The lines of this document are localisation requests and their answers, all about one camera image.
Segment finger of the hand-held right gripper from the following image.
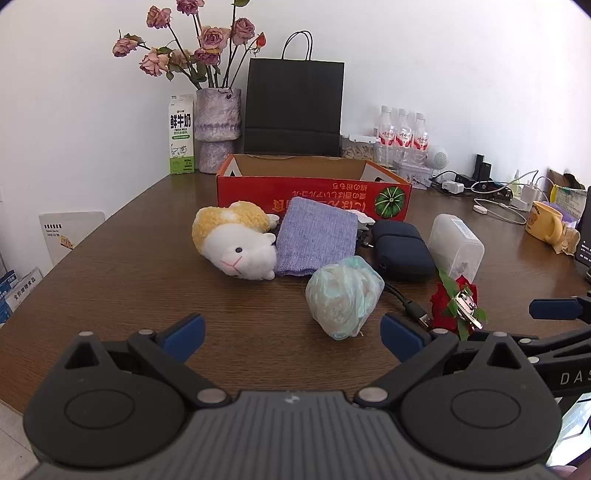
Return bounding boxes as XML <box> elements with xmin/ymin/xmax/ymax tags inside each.
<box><xmin>471</xmin><ymin>327</ymin><xmax>591</xmax><ymax>367</ymax></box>
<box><xmin>529</xmin><ymin>295</ymin><xmax>591</xmax><ymax>324</ymax></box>

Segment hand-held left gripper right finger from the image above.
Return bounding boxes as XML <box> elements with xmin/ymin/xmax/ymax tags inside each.
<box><xmin>353</xmin><ymin>313</ymin><xmax>532</xmax><ymax>409</ymax></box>

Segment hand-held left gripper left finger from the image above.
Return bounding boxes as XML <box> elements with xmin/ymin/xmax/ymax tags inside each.
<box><xmin>60</xmin><ymin>313</ymin><xmax>232</xmax><ymax>409</ymax></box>

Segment black multi-head charging cable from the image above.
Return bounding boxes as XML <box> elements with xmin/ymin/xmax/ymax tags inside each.
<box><xmin>381</xmin><ymin>281</ymin><xmax>432</xmax><ymax>329</ymax></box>

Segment red artificial rose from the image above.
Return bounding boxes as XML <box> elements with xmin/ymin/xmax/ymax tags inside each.
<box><xmin>429</xmin><ymin>268</ymin><xmax>488</xmax><ymax>342</ymax></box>

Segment clear plastic bag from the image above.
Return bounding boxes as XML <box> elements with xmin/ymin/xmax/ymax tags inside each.
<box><xmin>305</xmin><ymin>256</ymin><xmax>385</xmax><ymax>341</ymax></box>

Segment metal keys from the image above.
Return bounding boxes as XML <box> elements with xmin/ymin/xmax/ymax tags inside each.
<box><xmin>448</xmin><ymin>288</ymin><xmax>478</xmax><ymax>328</ymax></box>

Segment black zip pouch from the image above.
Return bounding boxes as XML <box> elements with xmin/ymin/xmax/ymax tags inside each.
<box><xmin>370</xmin><ymin>220</ymin><xmax>437</xmax><ymax>281</ymax></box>

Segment white yellow plush sheep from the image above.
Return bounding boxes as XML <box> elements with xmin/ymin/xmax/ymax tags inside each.
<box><xmin>191</xmin><ymin>200</ymin><xmax>278</xmax><ymax>281</ymax></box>

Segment translucent white plastic box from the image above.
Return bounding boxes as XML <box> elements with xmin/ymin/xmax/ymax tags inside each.
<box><xmin>427</xmin><ymin>213</ymin><xmax>485</xmax><ymax>280</ymax></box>

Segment purple knitted cloth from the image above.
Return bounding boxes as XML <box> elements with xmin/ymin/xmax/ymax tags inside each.
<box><xmin>275</xmin><ymin>197</ymin><xmax>360</xmax><ymax>278</ymax></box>

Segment red cardboard box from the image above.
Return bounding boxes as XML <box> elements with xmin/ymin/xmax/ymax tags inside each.
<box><xmin>216</xmin><ymin>154</ymin><xmax>413</xmax><ymax>222</ymax></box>

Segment black electronic device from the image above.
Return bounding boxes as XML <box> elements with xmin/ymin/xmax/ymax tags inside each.
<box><xmin>573</xmin><ymin>186</ymin><xmax>591</xmax><ymax>283</ymax></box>

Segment yellow bear mug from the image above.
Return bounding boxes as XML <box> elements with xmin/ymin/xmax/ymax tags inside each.
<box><xmin>525</xmin><ymin>200</ymin><xmax>565</xmax><ymax>244</ymax></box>

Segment green printed tissue pack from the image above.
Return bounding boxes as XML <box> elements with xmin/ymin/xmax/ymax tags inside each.
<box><xmin>551</xmin><ymin>185</ymin><xmax>588</xmax><ymax>220</ymax></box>

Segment black power strip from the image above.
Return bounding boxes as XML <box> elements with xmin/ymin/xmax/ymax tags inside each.
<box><xmin>455</xmin><ymin>172</ymin><xmax>506</xmax><ymax>195</ymax></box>

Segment white flat panel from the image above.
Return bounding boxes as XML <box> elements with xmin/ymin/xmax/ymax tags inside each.
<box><xmin>39</xmin><ymin>211</ymin><xmax>106</xmax><ymax>266</ymax></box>

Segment white printed tin box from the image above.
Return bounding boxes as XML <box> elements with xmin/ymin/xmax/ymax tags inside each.
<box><xmin>396</xmin><ymin>161</ymin><xmax>435</xmax><ymax>190</ymax></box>

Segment printed paper packets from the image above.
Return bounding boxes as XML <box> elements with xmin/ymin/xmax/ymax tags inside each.
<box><xmin>0</xmin><ymin>267</ymin><xmax>43</xmax><ymax>326</ymax></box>

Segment white round speaker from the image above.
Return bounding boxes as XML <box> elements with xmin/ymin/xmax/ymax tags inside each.
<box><xmin>425</xmin><ymin>144</ymin><xmax>450</xmax><ymax>169</ymax></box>

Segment clear jar of pellets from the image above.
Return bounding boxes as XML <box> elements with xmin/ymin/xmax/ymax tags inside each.
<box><xmin>340</xmin><ymin>134</ymin><xmax>377</xmax><ymax>162</ymax></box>

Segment clear water bottle red label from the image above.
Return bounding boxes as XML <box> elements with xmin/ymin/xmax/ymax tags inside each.
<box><xmin>375</xmin><ymin>105</ymin><xmax>396</xmax><ymax>164</ymax></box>
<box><xmin>410</xmin><ymin>112</ymin><xmax>430</xmax><ymax>167</ymax></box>
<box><xmin>392</xmin><ymin>108</ymin><xmax>413</xmax><ymax>164</ymax></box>

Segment white green milk carton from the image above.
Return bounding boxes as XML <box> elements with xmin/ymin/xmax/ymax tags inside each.
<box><xmin>166</xmin><ymin>93</ymin><xmax>197</xmax><ymax>175</ymax></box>

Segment purple felt vase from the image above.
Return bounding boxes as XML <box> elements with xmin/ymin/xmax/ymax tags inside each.
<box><xmin>195</xmin><ymin>87</ymin><xmax>243</xmax><ymax>174</ymax></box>

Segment black paper bag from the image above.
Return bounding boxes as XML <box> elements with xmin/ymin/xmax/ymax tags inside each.
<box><xmin>243</xmin><ymin>31</ymin><xmax>345</xmax><ymax>158</ymax></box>

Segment dried pink rose bouquet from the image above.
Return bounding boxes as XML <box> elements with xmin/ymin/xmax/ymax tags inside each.
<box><xmin>112</xmin><ymin>0</ymin><xmax>269</xmax><ymax>90</ymax></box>

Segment white wall charger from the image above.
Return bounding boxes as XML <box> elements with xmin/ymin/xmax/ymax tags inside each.
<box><xmin>510</xmin><ymin>182</ymin><xmax>539</xmax><ymax>210</ymax></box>

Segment white cable with switch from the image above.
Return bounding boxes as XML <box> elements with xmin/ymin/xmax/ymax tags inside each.
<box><xmin>473</xmin><ymin>198</ymin><xmax>527</xmax><ymax>225</ymax></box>

